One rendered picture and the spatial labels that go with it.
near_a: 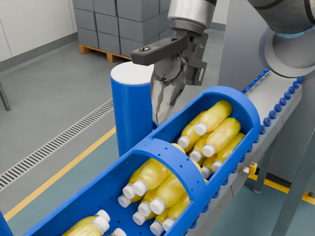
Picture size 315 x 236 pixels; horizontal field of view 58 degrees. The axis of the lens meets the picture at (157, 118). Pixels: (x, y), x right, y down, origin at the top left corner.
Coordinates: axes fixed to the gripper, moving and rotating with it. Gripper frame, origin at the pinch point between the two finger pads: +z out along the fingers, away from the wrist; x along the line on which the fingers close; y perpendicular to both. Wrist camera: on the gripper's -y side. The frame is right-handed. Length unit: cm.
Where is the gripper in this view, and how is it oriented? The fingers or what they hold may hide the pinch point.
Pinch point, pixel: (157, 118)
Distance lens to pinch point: 61.0
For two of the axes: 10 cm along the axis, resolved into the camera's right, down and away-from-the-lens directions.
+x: -6.4, -2.9, 7.1
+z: -2.3, 9.6, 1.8
